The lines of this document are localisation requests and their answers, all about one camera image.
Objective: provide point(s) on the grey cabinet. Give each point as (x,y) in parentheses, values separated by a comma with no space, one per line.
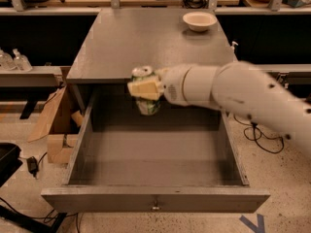
(122,39)

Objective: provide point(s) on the grey open top drawer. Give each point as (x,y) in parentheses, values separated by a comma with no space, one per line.
(182,157)

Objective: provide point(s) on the black bin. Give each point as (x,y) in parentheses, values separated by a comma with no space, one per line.
(9,161)

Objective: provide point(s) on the black power adapter left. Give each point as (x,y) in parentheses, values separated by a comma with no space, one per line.
(32,166)

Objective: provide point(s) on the cardboard box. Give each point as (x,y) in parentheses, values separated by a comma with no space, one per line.
(59,122)

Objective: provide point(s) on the green soda can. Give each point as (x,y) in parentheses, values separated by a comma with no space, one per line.
(145,106)

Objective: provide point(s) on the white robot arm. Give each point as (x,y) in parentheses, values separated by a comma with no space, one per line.
(238,87)

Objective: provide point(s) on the white bowl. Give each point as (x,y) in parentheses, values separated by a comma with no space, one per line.
(199,21)

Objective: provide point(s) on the clear sanitizer bottle left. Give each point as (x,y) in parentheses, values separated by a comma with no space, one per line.
(6,61)

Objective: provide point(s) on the small white pump bottle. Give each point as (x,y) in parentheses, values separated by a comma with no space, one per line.
(234,46)

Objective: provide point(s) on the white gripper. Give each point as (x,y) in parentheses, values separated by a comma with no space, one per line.
(172,83)

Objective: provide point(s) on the clear sanitizer bottle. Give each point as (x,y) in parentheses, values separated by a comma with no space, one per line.
(6,61)
(21,61)

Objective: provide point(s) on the clear sanitizer bottle right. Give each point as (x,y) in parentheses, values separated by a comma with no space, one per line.
(21,61)

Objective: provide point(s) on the metal drawer knob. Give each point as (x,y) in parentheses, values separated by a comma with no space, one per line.
(155,206)

